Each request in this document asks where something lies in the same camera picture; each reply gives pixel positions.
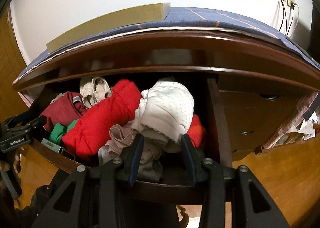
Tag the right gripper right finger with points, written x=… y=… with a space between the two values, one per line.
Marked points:
x=251 y=204

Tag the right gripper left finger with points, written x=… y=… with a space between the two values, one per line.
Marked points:
x=90 y=197

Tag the green black underwear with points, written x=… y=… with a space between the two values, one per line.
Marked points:
x=59 y=131

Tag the maroon grey-banded underwear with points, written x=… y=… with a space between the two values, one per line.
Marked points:
x=64 y=110

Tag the pale pink underwear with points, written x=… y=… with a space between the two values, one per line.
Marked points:
x=123 y=136

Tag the bright red garment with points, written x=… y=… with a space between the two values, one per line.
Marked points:
x=92 y=130

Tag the beige underwear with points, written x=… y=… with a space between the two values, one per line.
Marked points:
x=94 y=90

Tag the white dotted underwear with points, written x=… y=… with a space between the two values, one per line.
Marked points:
x=165 y=112

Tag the wooden drawer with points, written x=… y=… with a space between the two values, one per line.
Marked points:
x=217 y=147

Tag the wooden door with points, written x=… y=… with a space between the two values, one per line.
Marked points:
x=12 y=64

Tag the small red rolled garment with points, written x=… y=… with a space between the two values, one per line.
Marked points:
x=196 y=132

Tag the dark wooden dresser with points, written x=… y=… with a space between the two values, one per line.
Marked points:
x=262 y=86

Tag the blue plaid cloth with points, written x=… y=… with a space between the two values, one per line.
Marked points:
x=183 y=18

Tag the shallow cardboard tray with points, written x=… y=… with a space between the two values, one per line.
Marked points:
x=124 y=17

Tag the white wall outlet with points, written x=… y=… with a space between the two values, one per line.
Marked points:
x=291 y=4

